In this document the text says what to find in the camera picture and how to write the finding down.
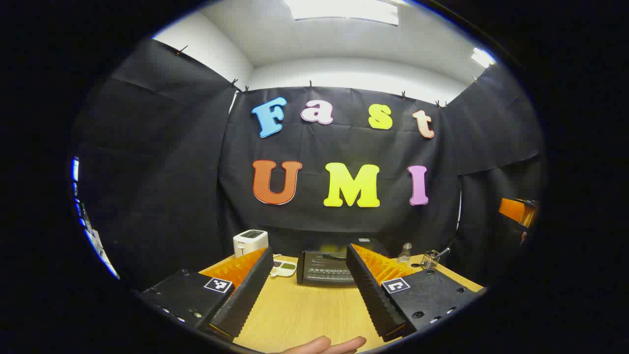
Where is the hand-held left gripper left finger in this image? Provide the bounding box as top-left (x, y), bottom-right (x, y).
top-left (140, 247), bottom-right (274, 341)

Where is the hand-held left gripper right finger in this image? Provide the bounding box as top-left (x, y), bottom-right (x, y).
top-left (345, 243), bottom-right (480, 342)

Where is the black electric oven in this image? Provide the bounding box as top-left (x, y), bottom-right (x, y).
top-left (296, 238), bottom-right (391, 287)

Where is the white divided snack dish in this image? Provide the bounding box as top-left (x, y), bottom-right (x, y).
top-left (270, 259), bottom-right (297, 278)

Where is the white toaster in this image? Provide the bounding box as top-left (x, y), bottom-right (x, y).
top-left (233, 230), bottom-right (269, 258)

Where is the black backdrop cloth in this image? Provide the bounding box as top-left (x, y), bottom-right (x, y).
top-left (71, 38), bottom-right (546, 291)

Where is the small ceiling light panel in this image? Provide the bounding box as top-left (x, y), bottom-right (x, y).
top-left (471, 47), bottom-right (497, 68)

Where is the large ceiling light panel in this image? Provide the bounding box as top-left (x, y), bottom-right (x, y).
top-left (284, 0), bottom-right (400, 26)

